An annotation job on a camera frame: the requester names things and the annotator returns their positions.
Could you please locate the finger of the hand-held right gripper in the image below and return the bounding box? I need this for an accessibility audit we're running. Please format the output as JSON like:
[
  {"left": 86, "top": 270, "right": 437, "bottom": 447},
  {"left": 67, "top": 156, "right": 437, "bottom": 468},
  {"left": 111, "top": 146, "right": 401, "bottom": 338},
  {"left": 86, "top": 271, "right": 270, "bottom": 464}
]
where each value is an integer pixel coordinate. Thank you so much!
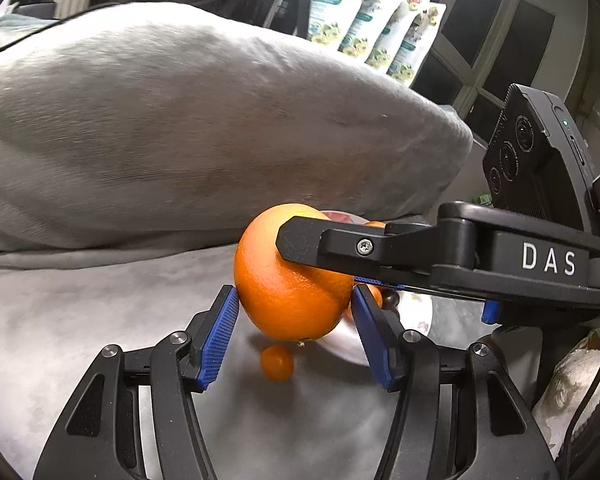
[
  {"left": 275, "top": 214, "right": 439, "bottom": 284},
  {"left": 353, "top": 275, "right": 486, "bottom": 305}
]

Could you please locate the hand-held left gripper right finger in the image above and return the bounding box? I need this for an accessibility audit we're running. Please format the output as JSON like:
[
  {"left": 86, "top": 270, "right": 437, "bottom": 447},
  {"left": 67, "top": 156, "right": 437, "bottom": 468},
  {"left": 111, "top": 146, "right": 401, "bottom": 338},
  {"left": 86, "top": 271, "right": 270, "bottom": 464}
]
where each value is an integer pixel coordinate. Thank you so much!
[{"left": 352, "top": 285, "right": 557, "bottom": 480}]

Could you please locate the large speckled orange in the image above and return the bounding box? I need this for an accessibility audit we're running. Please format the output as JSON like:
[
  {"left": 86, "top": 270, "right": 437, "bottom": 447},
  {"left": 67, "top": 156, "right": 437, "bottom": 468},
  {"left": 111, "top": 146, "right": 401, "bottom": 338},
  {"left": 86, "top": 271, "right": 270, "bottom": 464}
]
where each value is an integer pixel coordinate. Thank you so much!
[{"left": 350, "top": 220, "right": 388, "bottom": 313}]

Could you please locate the grey fleece blanket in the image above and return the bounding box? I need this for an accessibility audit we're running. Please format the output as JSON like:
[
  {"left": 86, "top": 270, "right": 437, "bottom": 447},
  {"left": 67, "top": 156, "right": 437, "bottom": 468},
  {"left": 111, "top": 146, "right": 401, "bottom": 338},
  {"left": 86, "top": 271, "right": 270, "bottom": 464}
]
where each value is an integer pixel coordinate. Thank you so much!
[{"left": 0, "top": 2, "right": 488, "bottom": 480}]

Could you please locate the white crumpled cloth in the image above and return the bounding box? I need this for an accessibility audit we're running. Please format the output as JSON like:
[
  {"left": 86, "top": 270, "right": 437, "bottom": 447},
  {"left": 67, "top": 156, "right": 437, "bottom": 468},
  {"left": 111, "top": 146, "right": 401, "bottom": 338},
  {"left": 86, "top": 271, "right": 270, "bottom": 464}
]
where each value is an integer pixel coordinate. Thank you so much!
[{"left": 532, "top": 332, "right": 600, "bottom": 457}]

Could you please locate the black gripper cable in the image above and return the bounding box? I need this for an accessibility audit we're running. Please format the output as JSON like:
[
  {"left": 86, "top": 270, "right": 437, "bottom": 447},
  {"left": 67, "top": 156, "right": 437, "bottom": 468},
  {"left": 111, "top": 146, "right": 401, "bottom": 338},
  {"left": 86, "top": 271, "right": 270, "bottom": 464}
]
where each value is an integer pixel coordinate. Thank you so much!
[{"left": 564, "top": 357, "right": 600, "bottom": 463}]

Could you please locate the small kumquat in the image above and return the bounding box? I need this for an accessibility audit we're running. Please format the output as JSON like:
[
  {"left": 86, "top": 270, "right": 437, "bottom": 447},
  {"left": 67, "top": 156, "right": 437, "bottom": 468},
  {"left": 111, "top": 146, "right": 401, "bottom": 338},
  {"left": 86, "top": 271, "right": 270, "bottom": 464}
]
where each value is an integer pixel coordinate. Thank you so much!
[{"left": 260, "top": 344, "right": 296, "bottom": 381}]

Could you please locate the large orange with stem mark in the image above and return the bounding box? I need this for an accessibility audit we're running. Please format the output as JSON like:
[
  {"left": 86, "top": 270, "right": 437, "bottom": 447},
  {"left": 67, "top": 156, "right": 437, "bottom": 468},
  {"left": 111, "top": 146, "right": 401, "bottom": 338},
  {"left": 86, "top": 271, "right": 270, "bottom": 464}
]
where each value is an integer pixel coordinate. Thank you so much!
[{"left": 234, "top": 203, "right": 356, "bottom": 344}]

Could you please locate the white floral plate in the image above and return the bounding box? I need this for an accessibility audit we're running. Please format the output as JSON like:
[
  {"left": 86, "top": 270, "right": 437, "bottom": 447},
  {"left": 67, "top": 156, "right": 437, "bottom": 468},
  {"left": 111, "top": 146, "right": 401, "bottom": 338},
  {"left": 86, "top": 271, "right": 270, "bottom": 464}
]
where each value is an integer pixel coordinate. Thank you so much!
[{"left": 307, "top": 209, "right": 434, "bottom": 367}]

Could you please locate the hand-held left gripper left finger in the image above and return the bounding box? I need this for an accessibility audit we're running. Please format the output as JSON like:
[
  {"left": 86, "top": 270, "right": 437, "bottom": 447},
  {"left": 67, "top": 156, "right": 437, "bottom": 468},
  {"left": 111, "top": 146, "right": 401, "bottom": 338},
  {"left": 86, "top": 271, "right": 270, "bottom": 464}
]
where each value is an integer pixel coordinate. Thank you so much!
[{"left": 32, "top": 285, "right": 240, "bottom": 480}]

